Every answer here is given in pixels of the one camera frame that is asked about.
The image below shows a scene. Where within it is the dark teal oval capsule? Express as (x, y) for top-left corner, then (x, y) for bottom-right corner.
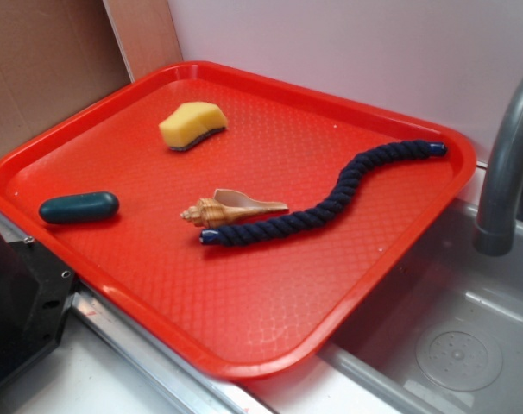
(39, 191), (120, 224)

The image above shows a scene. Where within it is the dark blue twisted rope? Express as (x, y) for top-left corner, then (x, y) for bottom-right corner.
(199, 140), (449, 248)

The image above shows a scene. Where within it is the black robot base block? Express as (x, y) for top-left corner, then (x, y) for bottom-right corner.
(0, 232), (75, 389)

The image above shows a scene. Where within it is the red plastic tray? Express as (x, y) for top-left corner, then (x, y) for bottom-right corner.
(0, 62), (476, 380)

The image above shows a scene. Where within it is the yellow sponge with scouring pad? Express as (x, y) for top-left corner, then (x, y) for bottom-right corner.
(159, 102), (228, 152)

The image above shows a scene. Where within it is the grey plastic faucet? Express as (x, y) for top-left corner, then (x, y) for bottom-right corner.
(473, 79), (523, 256)

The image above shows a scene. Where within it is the brown cardboard panel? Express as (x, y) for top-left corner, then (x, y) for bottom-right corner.
(0, 1), (182, 158)

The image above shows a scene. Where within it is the grey plastic sink basin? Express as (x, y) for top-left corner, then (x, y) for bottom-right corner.
(320, 201), (523, 413)

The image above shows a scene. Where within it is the tan spiral seashell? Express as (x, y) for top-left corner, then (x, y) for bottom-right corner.
(180, 189), (288, 229)

